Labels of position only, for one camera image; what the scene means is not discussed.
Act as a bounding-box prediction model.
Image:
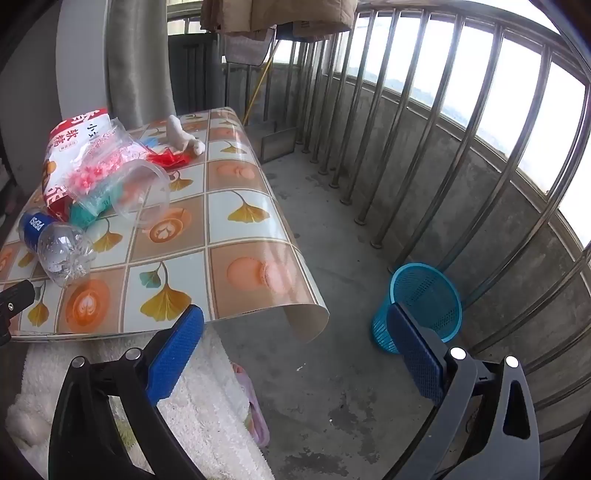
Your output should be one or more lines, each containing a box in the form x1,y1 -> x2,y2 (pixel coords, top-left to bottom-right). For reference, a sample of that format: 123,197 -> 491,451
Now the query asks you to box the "blue mesh wastebasket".
372,263 -> 462,355

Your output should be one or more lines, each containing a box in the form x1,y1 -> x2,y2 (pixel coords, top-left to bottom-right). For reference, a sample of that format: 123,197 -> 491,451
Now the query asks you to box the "metal dustpan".
259,121 -> 298,162

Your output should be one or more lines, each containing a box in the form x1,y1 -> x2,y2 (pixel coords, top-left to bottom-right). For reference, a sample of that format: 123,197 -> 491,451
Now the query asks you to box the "steel balcony railing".
166,0 -> 591,462

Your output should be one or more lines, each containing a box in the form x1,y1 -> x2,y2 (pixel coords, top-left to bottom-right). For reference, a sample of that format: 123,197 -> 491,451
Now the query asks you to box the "hanging pale cloth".
224,32 -> 273,65

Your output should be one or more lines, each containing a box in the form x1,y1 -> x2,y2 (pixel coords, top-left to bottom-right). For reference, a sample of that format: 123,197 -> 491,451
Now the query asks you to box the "white tissue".
166,115 -> 206,158

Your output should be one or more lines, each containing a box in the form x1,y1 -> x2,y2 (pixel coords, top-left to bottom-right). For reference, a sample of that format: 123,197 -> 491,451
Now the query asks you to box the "ginkgo leaf patterned tablecloth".
0,107 -> 331,344

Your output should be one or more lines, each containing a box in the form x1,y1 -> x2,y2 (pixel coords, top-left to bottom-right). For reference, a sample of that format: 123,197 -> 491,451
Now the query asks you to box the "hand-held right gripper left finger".
48,305 -> 206,480

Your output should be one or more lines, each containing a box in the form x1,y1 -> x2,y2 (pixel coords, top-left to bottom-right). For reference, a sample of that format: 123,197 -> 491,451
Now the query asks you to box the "dark grey cabinet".
168,32 -> 218,114

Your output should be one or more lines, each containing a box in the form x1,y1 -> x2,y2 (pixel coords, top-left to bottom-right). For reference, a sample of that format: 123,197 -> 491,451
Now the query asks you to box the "yellow broom handle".
242,39 -> 280,125

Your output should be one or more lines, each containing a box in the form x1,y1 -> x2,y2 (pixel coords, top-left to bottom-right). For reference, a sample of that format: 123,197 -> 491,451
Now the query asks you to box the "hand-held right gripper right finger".
385,302 -> 541,480

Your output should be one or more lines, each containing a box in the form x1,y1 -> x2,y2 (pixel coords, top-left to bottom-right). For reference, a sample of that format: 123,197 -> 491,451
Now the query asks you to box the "clear plastic cup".
111,159 -> 171,229

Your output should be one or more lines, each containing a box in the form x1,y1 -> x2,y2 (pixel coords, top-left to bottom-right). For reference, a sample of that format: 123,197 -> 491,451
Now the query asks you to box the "red shiny wrapper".
147,145 -> 192,169

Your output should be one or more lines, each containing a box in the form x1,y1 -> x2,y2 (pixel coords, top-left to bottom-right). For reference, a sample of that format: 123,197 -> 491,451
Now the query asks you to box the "grey curtain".
104,0 -> 174,130

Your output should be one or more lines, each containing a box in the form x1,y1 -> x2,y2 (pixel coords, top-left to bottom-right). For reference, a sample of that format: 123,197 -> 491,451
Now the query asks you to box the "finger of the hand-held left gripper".
0,281 -> 37,320

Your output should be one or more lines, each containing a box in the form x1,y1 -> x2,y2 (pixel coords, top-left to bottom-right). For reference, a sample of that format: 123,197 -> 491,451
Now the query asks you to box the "hanging dark garment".
277,21 -> 352,44

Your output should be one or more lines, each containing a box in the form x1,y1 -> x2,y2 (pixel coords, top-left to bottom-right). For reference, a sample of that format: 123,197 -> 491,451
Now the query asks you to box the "clear pink printed plastic bag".
65,117 -> 153,204

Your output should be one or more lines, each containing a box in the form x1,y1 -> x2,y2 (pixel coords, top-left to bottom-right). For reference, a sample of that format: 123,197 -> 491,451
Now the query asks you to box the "clear bottle with blue label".
18,208 -> 95,289

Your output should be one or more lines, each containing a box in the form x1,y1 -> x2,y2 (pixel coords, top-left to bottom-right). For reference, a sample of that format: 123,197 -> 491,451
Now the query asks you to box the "red white snack bag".
44,108 -> 116,220

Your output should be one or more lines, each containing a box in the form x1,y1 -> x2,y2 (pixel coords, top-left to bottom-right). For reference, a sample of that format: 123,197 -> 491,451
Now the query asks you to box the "pink slipper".
231,362 -> 271,448

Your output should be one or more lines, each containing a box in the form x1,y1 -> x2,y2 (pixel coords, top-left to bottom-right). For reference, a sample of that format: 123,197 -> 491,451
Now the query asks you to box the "white fluffy blanket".
4,325 -> 278,480

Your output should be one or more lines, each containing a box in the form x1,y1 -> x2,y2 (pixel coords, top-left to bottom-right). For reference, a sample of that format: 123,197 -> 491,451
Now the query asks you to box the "hanging beige padded jacket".
199,0 -> 358,35

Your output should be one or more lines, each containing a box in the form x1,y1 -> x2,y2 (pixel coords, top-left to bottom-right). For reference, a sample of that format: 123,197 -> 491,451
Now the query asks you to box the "teal plastic bag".
69,185 -> 123,229

